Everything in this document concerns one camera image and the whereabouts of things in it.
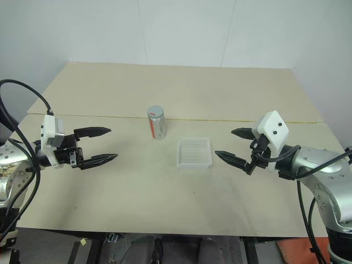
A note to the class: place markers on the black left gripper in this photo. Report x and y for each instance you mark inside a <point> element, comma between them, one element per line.
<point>67,154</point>

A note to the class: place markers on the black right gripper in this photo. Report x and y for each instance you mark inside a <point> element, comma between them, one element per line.
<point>261,156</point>

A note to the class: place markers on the silver red can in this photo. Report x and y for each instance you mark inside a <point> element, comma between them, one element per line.
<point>159,129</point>

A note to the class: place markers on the pale blue jar lid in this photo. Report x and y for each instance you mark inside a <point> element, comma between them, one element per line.
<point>155,111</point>

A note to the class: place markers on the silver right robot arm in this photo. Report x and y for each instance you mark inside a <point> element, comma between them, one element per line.
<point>321,170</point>

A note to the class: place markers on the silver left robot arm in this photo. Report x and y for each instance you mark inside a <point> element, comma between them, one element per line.
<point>16,162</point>

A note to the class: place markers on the clear plastic tray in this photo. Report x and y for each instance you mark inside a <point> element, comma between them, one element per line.
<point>194,154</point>

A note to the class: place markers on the dark grey rounded shape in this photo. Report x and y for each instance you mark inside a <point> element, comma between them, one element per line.
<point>126,248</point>

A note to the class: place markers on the red floor mat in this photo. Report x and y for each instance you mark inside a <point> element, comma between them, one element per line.
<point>297,250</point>

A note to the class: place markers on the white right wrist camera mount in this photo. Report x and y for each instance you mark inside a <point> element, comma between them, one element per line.
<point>275,126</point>

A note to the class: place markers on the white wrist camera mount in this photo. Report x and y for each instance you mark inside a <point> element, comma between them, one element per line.
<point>49,129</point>
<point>275,126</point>

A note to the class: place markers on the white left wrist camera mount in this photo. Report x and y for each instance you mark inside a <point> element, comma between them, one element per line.
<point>49,129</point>

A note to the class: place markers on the black table frame leg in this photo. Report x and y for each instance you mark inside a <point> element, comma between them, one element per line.
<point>251,250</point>
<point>96,248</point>
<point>75,251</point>

